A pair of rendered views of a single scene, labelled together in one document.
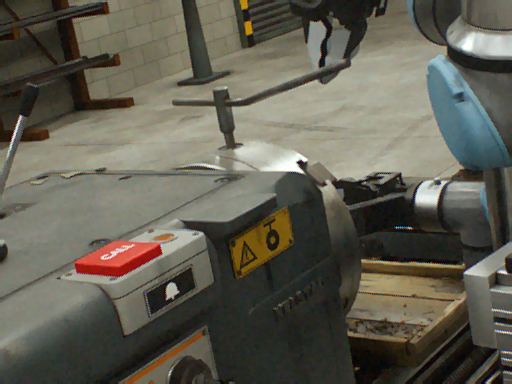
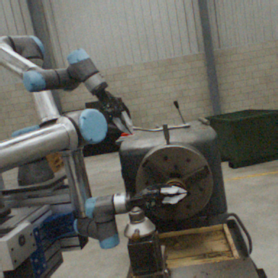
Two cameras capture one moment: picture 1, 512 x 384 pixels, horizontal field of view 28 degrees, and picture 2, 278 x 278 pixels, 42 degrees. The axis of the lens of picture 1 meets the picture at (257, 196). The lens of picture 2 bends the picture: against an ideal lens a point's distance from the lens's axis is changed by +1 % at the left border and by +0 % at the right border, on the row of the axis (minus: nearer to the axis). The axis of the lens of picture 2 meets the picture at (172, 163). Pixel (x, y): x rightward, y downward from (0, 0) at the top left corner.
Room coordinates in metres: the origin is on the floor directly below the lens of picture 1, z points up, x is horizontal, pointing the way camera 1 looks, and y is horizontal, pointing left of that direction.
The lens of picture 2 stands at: (2.59, -0.86, 1.45)
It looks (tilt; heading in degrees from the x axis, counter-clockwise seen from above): 11 degrees down; 143
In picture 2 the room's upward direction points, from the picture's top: 9 degrees counter-clockwise
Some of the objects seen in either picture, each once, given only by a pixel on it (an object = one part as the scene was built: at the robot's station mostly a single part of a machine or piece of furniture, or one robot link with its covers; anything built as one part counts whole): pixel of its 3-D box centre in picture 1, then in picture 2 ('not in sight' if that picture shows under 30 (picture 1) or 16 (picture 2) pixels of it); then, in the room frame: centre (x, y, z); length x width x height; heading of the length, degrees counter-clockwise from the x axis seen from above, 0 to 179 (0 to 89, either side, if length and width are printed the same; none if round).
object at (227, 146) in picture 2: not in sight; (243, 137); (-1.67, 4.07, 0.43); 1.34 x 0.94 x 0.85; 154
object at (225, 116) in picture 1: (227, 127); (166, 137); (1.43, 0.02, 1.27); 0.02 x 0.02 x 0.12; 44
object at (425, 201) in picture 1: (435, 203); (122, 202); (1.47, -0.26, 1.08); 0.08 x 0.05 x 0.08; 139
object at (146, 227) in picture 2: not in sight; (138, 226); (1.85, -0.43, 1.13); 0.08 x 0.08 x 0.03
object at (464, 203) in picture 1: (484, 209); (101, 207); (1.42, -0.32, 1.08); 0.11 x 0.08 x 0.09; 49
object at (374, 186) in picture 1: (391, 202); (144, 200); (1.53, -0.20, 1.08); 0.12 x 0.09 x 0.08; 49
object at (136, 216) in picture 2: not in sight; (136, 213); (1.85, -0.43, 1.17); 0.04 x 0.04 x 0.03
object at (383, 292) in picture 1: (364, 305); (182, 250); (1.63, -0.14, 0.89); 0.36 x 0.30 x 0.04; 51
